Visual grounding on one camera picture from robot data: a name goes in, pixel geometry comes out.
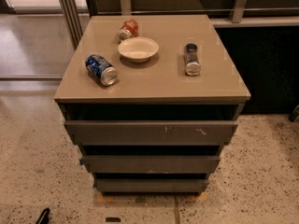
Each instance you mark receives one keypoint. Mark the orange soda can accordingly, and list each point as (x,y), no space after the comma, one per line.
(128,30)

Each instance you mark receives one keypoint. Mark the grey bottom drawer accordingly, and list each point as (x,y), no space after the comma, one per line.
(151,185)

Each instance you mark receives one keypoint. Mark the grey drawer cabinet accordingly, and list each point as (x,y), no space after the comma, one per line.
(157,90)

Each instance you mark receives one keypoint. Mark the black object on floor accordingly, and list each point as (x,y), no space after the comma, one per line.
(44,217)

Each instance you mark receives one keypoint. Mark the metal railing frame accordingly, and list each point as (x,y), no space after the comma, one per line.
(224,13)

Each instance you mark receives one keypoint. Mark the dark object right edge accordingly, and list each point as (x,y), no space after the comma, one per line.
(295,113)

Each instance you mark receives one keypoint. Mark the grey drawer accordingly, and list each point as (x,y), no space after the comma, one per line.
(150,164)
(151,185)
(150,133)

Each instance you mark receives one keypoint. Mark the blue soda can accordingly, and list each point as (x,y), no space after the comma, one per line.
(101,69)

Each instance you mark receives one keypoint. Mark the grey top drawer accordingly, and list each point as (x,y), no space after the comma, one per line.
(150,133)

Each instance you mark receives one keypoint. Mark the dark slim energy can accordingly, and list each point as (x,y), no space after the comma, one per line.
(192,65)

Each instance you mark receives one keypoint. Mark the white ceramic bowl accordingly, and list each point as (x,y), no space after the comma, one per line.
(138,49)

